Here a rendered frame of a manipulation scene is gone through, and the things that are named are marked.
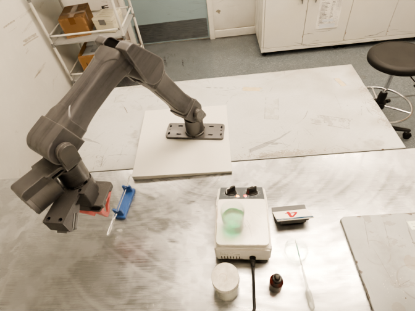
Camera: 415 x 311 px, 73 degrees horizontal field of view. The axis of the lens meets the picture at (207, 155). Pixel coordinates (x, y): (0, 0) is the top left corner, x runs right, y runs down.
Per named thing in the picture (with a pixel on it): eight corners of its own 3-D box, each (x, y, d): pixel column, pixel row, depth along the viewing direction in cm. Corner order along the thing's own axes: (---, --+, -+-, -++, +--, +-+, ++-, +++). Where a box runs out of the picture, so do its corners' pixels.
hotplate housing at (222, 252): (218, 192, 81) (216, 176, 75) (264, 192, 80) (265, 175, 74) (215, 269, 67) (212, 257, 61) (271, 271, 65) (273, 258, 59)
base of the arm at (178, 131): (222, 123, 87) (223, 108, 92) (160, 121, 90) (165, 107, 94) (223, 140, 93) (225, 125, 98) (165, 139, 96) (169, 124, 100)
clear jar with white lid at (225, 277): (236, 306, 61) (235, 295, 55) (210, 297, 63) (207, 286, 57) (243, 278, 65) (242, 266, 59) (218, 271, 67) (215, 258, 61)
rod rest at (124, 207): (125, 189, 86) (121, 182, 83) (136, 189, 85) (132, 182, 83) (114, 218, 79) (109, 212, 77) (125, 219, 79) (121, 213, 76)
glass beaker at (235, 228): (230, 213, 67) (228, 194, 61) (249, 223, 65) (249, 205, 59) (215, 232, 64) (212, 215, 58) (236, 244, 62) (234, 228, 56)
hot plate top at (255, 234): (217, 200, 70) (217, 199, 70) (265, 200, 69) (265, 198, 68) (215, 246, 63) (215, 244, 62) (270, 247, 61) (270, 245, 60)
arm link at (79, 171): (70, 199, 57) (54, 179, 52) (54, 187, 59) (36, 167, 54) (96, 176, 60) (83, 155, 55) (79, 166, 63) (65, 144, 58)
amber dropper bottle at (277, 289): (276, 296, 62) (279, 287, 56) (265, 287, 63) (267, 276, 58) (284, 286, 63) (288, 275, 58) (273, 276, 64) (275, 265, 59)
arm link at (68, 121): (44, 159, 47) (143, 26, 54) (14, 140, 50) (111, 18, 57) (89, 182, 57) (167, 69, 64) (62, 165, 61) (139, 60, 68)
